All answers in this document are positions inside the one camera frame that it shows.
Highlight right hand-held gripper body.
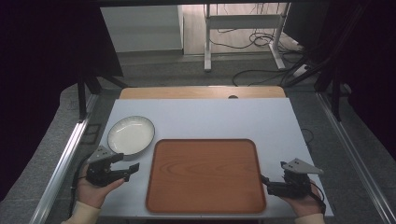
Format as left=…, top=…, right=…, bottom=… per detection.
left=266, top=158, right=325, bottom=199

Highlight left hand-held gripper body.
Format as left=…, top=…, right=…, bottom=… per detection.
left=85, top=145, right=126, bottom=188

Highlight white plate with dark rim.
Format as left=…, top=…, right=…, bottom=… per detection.
left=106, top=115, right=156, bottom=157

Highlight brown wooden tray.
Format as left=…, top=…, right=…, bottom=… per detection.
left=145, top=138, right=267, bottom=215

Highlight person's left hand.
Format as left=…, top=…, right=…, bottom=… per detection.
left=76, top=165, right=126, bottom=210

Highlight person's right hand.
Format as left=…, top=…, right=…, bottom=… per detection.
left=279, top=182, right=324, bottom=217

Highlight dark floor grate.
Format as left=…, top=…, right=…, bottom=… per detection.
left=79, top=123, right=103, bottom=146

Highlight black metal stand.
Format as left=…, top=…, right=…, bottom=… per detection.
left=75, top=69, right=129, bottom=123
left=313, top=59, right=353, bottom=123

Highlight white power strip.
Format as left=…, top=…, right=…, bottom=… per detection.
left=291, top=63, right=312, bottom=78

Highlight white cabinet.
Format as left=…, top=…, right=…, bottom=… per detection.
left=99, top=5, right=185, bottom=54

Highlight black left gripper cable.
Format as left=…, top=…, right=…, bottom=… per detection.
left=67, top=151, right=95, bottom=219

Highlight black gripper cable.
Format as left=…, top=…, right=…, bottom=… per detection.
left=67, top=151, right=95, bottom=219
left=309, top=181, right=328, bottom=216

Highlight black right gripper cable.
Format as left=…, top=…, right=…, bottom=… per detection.
left=309, top=181, right=328, bottom=216

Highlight aluminium rail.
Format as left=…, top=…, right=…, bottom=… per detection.
left=315, top=91, right=396, bottom=224
left=28, top=92, right=101, bottom=224

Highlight thin black cable loop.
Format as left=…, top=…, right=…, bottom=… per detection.
left=300, top=127, right=316, bottom=154

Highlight black floor cables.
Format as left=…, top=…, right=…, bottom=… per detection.
left=207, top=3, right=312, bottom=88

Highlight white metal desk frame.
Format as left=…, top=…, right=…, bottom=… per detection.
left=203, top=2, right=292, bottom=73

